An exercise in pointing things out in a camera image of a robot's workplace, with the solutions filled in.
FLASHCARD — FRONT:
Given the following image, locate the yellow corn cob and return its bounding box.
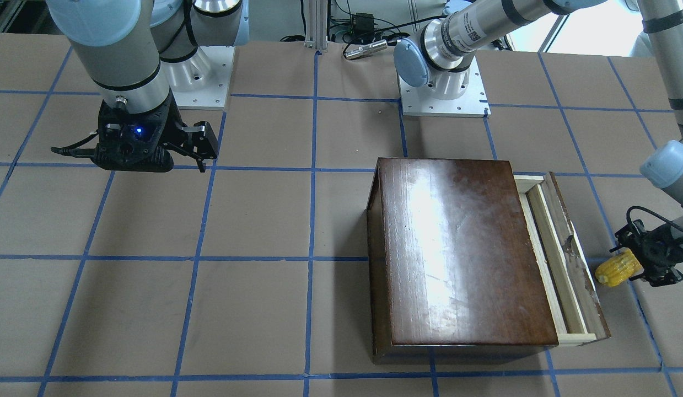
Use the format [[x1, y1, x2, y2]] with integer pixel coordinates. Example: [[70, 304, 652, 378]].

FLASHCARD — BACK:
[[595, 248, 643, 287]]

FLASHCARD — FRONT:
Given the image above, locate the dark wooden drawer cabinet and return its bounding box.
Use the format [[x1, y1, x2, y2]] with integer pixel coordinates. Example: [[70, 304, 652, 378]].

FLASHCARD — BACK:
[[366, 158, 558, 364]]

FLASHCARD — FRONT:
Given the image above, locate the silver cylinder tool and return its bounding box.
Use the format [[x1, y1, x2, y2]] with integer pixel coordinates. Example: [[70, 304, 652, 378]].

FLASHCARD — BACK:
[[343, 39, 388, 61]]

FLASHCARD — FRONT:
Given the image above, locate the light wooden drawer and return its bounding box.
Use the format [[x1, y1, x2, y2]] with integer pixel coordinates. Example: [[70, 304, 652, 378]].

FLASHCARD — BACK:
[[514, 173, 612, 347]]

